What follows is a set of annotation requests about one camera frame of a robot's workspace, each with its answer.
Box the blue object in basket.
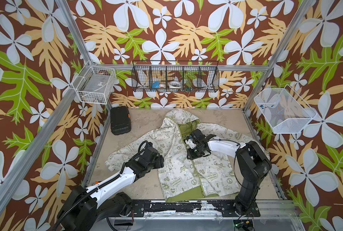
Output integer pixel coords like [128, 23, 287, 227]
[151, 81, 160, 90]

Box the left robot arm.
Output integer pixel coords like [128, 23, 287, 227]
[52, 141, 164, 231]

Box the white green printed jacket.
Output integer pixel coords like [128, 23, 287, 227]
[100, 109, 252, 202]

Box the white wire basket left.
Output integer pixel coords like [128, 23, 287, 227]
[73, 64, 117, 105]

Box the black wire basket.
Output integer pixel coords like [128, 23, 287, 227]
[130, 60, 220, 92]

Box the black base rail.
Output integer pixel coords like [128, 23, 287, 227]
[125, 200, 261, 218]

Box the white mesh basket right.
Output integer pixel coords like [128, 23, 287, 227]
[254, 85, 317, 134]

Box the white tape roll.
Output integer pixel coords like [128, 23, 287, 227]
[168, 81, 183, 89]

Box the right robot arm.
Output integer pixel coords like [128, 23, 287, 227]
[185, 129, 272, 216]

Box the black plastic case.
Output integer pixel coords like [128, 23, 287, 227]
[110, 106, 132, 135]

